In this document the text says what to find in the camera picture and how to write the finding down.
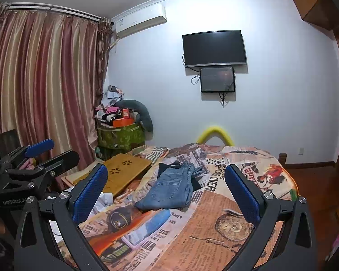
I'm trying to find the wooden lap desk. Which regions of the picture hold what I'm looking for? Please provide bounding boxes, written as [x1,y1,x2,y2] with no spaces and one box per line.
[73,153,153,198]

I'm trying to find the small black wall monitor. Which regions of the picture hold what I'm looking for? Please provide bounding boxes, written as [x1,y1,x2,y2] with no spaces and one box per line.
[200,66,236,93]

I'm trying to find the yellow curved bed headboard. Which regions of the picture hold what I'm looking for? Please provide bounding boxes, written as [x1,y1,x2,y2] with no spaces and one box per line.
[197,126,234,146]

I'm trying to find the blue denim pants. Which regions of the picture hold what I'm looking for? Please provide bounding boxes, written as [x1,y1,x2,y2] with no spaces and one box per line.
[134,162,208,211]

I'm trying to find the dark navy cloth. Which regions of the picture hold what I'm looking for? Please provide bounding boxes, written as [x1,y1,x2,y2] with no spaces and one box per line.
[158,161,202,192]

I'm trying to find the white crumpled cloth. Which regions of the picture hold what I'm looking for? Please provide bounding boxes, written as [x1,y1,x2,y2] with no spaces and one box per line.
[92,193,115,213]

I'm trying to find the white air conditioner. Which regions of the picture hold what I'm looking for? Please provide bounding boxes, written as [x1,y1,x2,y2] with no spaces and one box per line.
[111,3,168,38]

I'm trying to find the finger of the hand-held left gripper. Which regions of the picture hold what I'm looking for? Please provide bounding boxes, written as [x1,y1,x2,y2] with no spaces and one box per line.
[36,150,80,179]
[0,139,55,166]

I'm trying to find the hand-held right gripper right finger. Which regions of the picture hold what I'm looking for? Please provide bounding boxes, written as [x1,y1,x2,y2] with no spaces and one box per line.
[224,164,319,271]

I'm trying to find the black wall television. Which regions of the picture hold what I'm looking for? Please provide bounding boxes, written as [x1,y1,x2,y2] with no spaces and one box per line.
[182,30,247,68]

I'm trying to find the white curtain rail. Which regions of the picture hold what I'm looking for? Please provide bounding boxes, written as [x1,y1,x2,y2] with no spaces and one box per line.
[7,2,102,21]

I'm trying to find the striped bed sheet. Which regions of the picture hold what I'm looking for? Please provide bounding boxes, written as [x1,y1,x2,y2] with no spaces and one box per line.
[130,145,170,164]

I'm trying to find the orange box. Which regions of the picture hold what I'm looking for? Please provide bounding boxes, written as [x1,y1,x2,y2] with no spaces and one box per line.
[112,118,136,127]

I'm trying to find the bed with printed cover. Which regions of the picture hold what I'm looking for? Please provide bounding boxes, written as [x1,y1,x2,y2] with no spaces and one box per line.
[54,143,298,271]

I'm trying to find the black cable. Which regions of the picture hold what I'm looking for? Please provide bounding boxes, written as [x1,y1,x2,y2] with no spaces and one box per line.
[219,90,230,108]

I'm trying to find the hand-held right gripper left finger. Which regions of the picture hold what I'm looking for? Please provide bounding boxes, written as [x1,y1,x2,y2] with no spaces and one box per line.
[14,164,109,271]

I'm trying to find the pile of clothes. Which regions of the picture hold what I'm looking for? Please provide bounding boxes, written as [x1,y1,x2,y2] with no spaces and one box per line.
[94,85,125,126]

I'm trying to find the green fabric storage box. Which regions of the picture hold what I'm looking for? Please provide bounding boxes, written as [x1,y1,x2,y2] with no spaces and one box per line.
[97,121,146,159]

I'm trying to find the grey long pillow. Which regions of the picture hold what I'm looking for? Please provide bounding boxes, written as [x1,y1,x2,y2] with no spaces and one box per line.
[119,99,154,133]

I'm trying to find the striped pink curtain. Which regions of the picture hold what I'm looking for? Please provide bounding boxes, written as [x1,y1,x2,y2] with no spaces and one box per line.
[0,1,113,175]

